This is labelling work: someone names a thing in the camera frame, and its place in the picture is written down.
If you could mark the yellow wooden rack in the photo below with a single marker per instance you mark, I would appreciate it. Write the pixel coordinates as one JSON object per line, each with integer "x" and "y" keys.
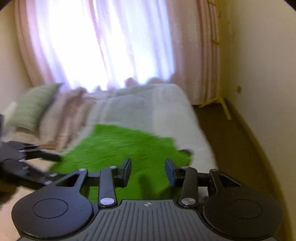
{"x": 211, "y": 55}

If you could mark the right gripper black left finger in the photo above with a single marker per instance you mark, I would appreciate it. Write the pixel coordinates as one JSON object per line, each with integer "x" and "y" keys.
{"x": 110, "y": 178}

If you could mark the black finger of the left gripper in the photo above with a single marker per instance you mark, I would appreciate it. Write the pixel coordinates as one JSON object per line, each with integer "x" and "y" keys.
{"x": 23, "y": 174}
{"x": 24, "y": 151}

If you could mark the beige folded blanket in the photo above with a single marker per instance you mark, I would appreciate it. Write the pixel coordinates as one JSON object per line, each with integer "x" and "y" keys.
{"x": 64, "y": 118}

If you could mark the green checked pillow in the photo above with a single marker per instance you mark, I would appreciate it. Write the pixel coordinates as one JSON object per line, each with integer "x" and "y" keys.
{"x": 32, "y": 105}

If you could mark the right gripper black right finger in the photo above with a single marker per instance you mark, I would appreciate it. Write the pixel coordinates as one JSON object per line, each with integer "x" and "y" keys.
{"x": 184, "y": 179}

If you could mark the pink window curtain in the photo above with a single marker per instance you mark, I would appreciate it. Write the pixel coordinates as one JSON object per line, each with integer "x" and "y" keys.
{"x": 111, "y": 44}

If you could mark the green knitted sweater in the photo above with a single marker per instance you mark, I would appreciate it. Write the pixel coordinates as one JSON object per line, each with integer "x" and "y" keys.
{"x": 110, "y": 145}

